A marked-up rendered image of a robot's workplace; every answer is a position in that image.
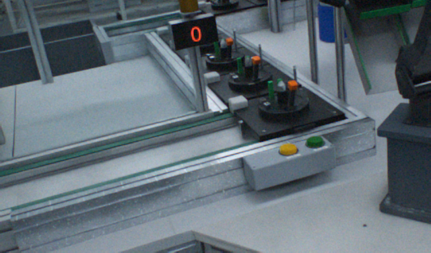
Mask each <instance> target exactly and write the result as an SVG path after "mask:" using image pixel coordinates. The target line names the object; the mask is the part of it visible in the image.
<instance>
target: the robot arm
mask: <svg viewBox="0 0 431 253"><path fill-rule="evenodd" d="M319 1H320V2H321V3H324V4H327V5H330V6H333V7H334V6H335V7H338V8H340V7H342V6H343V5H345V2H346V0H319ZM395 62H396V63H397V65H396V69H395V79H396V82H397V88H399V90H398V92H399V94H400V95H402V96H403V99H408V100H409V115H408V117H407V118H406V119H405V120H404V121H403V123H404V124H409V125H414V126H419V127H430V128H431V83H427V84H424V85H419V86H414V85H417V84H420V83H425V82H428V81H431V0H427V4H426V5H425V8H424V12H423V14H422V18H421V21H420V24H419V27H418V31H417V34H416V37H415V40H414V41H413V44H408V45H405V46H402V47H401V48H400V49H399V55H398V57H397V60H396V61H395Z"/></svg>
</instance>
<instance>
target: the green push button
mask: <svg viewBox="0 0 431 253"><path fill-rule="evenodd" d="M306 144H307V145H308V146H309V147H319V146H321V145H322V144H323V138H321V137H318V136H313V137H309V138H307V140H306Z"/></svg>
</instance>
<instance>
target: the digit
mask: <svg viewBox="0 0 431 253"><path fill-rule="evenodd" d="M185 25H186V29H187V38H188V42H189V46H192V45H196V44H202V43H205V42H206V40H205V30H204V26H203V20H200V21H196V22H191V23H187V24H185Z"/></svg>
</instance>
